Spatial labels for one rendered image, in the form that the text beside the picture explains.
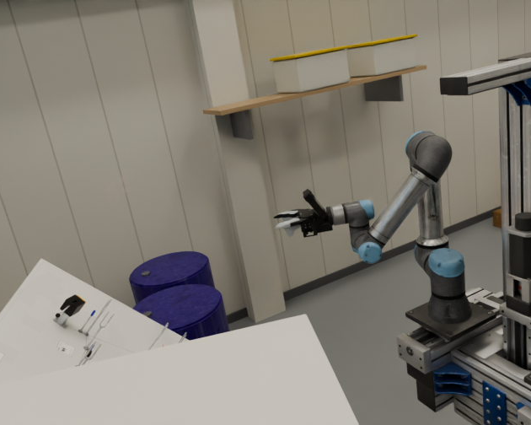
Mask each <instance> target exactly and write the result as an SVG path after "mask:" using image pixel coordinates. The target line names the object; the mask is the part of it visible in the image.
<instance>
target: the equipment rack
mask: <svg viewBox="0 0 531 425"><path fill-rule="evenodd" d="M0 425H359V424H358V422H357V420H356V417H355V415H354V413H353V411H352V409H351V407H350V405H349V403H348V401H347V399H346V396H345V394H344V392H343V390H342V388H341V386H340V384H339V382H338V379H337V378H336V376H335V373H334V371H333V369H332V367H331V366H330V362H329V360H328V358H327V357H326V355H325V352H324V350H323V348H322V347H321V345H320V342H319V339H318V337H317V336H316V334H315V332H314V329H313V327H312V325H311V323H310V321H309V319H308V316H307V315H299V316H294V317H291V318H286V319H283V320H276V321H272V322H269V323H265V324H261V325H254V326H251V327H246V328H243V329H239V330H235V331H229V332H224V333H221V334H216V335H213V336H206V337H203V338H199V339H195V340H191V341H187V342H181V343H176V344H173V345H169V346H165V347H159V348H154V349H151V350H147V351H143V352H136V353H133V354H129V355H125V356H121V357H118V358H111V359H106V360H103V361H99V362H95V363H89V364H84V365H81V366H77V367H73V368H69V369H63V370H59V371H55V372H51V373H48V374H41V375H36V376H33V377H29V378H25V379H19V380H15V381H11V382H7V383H3V384H0Z"/></svg>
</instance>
